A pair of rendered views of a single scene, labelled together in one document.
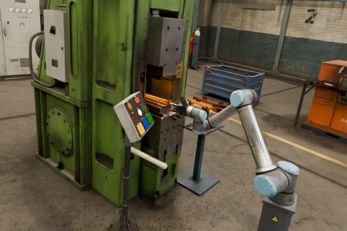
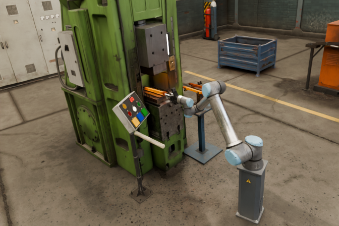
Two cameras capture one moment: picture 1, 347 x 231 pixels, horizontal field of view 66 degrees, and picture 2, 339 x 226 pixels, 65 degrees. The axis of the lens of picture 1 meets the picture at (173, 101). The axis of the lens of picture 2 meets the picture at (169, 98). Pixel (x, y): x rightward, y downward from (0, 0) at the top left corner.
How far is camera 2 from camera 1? 0.71 m
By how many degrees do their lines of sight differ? 11
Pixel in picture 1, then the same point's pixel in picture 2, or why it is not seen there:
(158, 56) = (147, 59)
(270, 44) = (290, 2)
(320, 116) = (331, 77)
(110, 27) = (106, 42)
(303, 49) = (325, 3)
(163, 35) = (148, 42)
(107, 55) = (108, 63)
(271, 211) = (244, 175)
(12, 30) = (46, 35)
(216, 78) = (229, 51)
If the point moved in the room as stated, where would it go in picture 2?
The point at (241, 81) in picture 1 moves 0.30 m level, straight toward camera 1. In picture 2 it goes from (252, 51) to (251, 54)
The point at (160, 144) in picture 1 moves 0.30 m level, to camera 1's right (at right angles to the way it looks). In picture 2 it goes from (161, 127) to (187, 127)
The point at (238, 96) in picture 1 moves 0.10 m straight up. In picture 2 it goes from (206, 88) to (206, 77)
